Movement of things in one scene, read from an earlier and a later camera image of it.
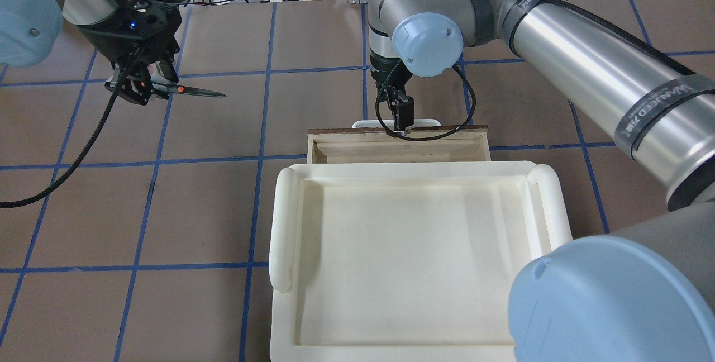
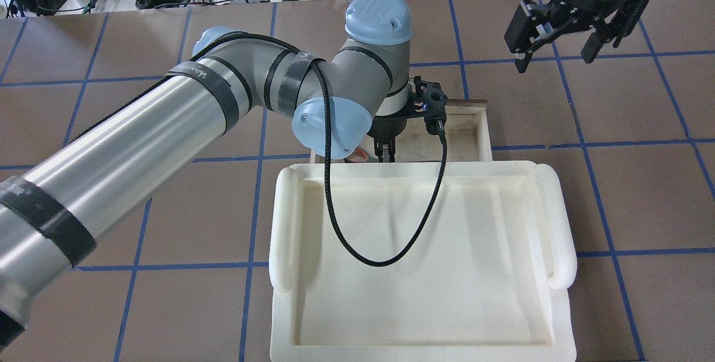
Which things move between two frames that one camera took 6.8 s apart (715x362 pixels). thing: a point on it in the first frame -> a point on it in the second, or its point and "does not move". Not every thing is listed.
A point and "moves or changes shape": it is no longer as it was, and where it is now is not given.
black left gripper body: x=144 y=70 -> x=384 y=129
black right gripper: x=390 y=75 -> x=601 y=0
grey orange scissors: x=165 y=85 moves or changes shape
